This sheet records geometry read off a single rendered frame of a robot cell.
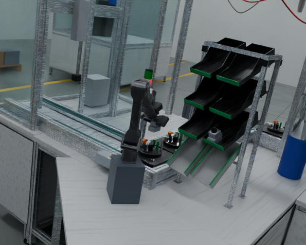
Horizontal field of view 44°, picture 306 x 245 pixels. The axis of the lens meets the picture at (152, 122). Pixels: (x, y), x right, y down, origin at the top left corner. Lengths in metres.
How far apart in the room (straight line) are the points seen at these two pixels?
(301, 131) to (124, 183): 1.25
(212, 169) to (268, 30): 10.83
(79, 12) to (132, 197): 1.52
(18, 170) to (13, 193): 0.20
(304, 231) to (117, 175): 1.20
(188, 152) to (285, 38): 10.66
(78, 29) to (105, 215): 1.56
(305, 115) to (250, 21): 10.33
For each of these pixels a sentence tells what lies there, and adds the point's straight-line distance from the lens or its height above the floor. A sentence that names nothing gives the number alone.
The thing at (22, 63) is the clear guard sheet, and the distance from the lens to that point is 2.67.
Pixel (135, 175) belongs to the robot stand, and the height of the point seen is 1.01.
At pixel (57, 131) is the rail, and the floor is 0.93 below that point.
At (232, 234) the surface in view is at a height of 0.86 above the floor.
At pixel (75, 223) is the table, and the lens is 1.71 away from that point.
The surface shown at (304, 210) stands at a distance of 2.43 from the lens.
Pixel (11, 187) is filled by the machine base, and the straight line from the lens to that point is 2.96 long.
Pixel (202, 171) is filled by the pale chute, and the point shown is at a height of 1.03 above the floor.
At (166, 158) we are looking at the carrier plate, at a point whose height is 0.97.
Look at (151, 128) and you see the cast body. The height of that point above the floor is 1.13.
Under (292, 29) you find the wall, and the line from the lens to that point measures 12.50.
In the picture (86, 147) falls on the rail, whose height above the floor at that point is 0.92.
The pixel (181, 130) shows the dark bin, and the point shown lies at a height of 1.21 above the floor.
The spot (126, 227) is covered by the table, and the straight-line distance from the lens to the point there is 1.72.
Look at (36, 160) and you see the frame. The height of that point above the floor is 0.70.
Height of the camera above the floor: 1.81
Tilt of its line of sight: 18 degrees down
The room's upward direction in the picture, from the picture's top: 10 degrees clockwise
